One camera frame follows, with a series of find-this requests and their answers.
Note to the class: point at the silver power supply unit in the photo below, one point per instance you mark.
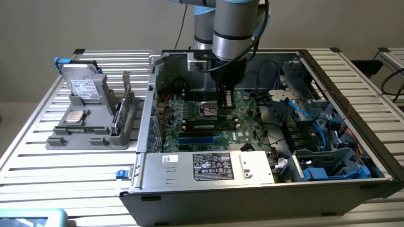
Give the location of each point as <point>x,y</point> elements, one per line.
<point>206,169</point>

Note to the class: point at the green graphics card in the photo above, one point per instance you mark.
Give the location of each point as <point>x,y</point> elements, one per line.
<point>123,104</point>

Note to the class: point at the black expansion slot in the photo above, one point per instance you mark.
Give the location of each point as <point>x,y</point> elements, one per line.
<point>199,134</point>

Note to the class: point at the open grey PC case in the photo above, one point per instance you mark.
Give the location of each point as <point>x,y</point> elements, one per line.
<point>262,132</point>

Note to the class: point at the blue plastic case latch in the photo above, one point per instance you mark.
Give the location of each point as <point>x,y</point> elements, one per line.
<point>123,174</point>

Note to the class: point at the installed green RAM stick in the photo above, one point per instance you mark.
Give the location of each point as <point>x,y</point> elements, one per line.
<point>210,127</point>

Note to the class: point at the grey disk bay cage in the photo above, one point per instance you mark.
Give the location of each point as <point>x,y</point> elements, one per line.
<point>329,151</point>

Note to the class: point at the CPU socket with metal frame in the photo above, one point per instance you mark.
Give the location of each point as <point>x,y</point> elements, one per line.
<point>207,108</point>

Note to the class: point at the blue plastic drive carrier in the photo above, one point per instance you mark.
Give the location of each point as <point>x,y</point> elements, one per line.
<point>335,172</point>

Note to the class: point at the teal device with screen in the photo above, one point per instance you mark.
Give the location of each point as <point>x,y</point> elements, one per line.
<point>31,217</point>

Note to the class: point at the black box beside table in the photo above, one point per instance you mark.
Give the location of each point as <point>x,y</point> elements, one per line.
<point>366,67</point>

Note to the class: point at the grey plastic parts rack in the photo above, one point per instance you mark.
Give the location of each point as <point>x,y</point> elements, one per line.
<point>91,118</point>

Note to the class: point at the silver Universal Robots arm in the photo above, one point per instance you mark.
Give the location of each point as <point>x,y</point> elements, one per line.
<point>229,28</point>

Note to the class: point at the silver hard disk drive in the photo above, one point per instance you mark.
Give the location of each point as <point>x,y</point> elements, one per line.
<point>79,82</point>

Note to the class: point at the green motherboard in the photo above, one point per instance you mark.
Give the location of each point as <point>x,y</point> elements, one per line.
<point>215,123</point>

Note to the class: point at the blue expansion slot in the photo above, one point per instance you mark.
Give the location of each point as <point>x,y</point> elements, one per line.
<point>199,140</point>

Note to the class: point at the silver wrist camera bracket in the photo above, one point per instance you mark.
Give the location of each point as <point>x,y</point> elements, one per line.
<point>197,62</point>

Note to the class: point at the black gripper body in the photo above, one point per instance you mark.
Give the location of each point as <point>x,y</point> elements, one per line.
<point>229,72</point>

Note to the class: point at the silver CPU chip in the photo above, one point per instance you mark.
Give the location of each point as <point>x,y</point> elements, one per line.
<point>74,116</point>

